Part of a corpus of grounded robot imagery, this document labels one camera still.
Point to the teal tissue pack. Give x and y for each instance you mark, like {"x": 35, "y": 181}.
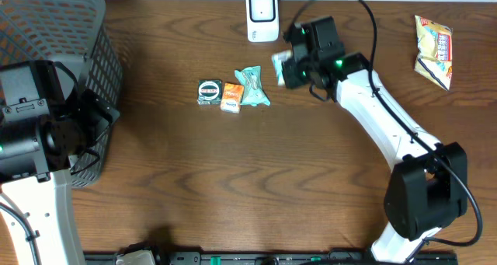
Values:
{"x": 278, "y": 59}

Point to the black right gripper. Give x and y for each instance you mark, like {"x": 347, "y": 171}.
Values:
{"x": 290, "y": 79}

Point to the round clear packaged item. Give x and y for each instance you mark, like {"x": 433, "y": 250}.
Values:
{"x": 209, "y": 92}

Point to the dark grey plastic basket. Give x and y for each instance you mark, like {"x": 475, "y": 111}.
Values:
{"x": 70, "y": 32}

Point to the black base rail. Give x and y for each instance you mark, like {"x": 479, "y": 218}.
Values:
{"x": 339, "y": 256}

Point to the teal snack packet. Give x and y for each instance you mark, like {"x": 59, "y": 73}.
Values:
{"x": 253, "y": 94}

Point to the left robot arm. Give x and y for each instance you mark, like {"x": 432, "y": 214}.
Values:
{"x": 48, "y": 123}

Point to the yellow snack bag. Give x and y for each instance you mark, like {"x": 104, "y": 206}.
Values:
{"x": 435, "y": 58}

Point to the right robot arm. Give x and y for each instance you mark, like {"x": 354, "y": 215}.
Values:
{"x": 427, "y": 188}

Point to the orange tissue pack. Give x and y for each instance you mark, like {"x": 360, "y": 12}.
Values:
{"x": 232, "y": 98}

